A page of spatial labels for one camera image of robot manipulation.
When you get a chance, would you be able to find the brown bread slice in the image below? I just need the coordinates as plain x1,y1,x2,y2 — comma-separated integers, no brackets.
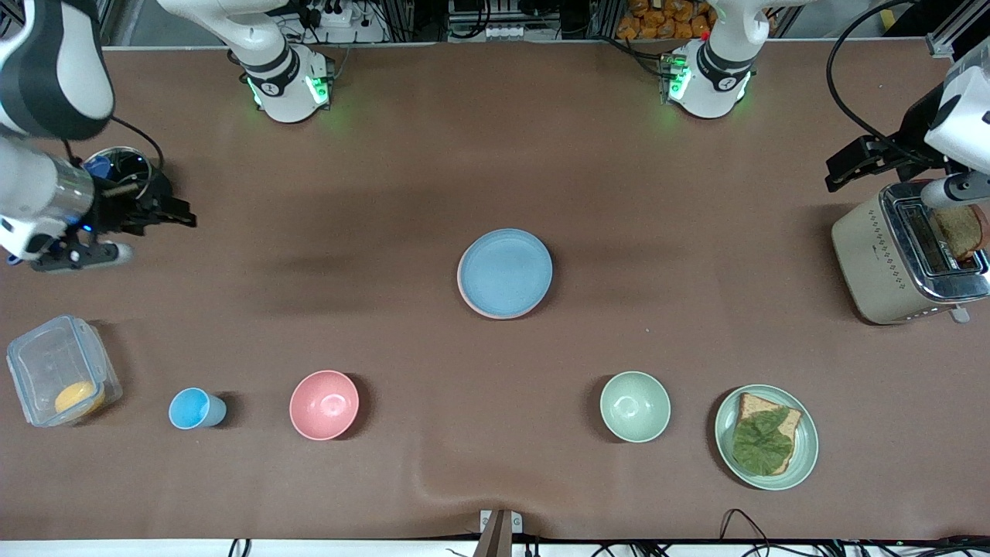
735,393,804,476

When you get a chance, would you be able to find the green bowl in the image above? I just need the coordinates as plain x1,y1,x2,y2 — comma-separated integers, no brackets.
600,371,671,443

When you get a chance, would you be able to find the white power strip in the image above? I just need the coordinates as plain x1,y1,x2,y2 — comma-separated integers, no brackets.
306,0,387,44

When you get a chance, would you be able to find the blue plate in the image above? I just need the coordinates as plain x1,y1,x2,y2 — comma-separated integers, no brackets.
458,228,555,318

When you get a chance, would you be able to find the aluminium frame profile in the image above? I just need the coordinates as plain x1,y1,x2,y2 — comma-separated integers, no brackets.
927,0,990,60

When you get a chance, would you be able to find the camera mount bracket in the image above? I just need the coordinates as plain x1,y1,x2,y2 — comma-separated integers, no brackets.
473,509,524,557

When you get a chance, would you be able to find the green lettuce leaf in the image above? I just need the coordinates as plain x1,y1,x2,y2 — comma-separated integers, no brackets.
732,408,795,474

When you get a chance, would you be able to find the steel saucepan blue handle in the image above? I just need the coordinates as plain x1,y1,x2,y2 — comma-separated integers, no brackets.
81,147,158,203

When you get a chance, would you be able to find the toast slice in toaster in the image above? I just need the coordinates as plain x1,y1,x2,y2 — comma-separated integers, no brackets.
932,204,987,261

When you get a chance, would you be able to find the clear container with blue-rimmed lid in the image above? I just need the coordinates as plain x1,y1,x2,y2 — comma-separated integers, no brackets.
6,314,123,428

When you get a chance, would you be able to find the beige and steel toaster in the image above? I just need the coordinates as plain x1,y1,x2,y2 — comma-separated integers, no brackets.
831,182,990,326

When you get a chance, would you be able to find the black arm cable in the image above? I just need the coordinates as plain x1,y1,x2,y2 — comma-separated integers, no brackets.
825,0,929,165

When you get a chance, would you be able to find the yellow round fruit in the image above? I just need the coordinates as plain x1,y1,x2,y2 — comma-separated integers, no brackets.
54,381,106,416

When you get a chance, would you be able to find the blue cup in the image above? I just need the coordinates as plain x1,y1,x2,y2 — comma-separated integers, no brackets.
169,388,227,430

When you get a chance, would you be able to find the green plate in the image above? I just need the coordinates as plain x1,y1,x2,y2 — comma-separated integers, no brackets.
714,384,819,491

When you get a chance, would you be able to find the orange snack bag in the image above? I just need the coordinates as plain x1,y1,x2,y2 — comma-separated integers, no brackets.
615,0,714,41

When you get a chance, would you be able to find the thin black looped cable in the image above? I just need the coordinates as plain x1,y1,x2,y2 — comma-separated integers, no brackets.
719,508,774,544

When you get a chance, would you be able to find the pink bowl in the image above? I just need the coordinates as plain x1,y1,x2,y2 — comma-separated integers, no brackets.
289,370,361,442

